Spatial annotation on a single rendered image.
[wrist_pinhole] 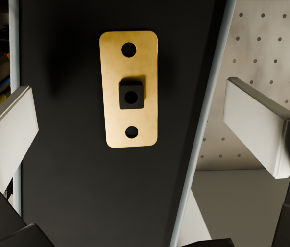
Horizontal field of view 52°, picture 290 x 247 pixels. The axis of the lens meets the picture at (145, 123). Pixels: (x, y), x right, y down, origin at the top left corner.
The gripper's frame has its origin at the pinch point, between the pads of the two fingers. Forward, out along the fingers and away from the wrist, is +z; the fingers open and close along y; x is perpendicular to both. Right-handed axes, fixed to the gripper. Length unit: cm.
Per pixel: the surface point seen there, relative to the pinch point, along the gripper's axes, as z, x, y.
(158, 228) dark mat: 4.1, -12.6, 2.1
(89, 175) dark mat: 4.1, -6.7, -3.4
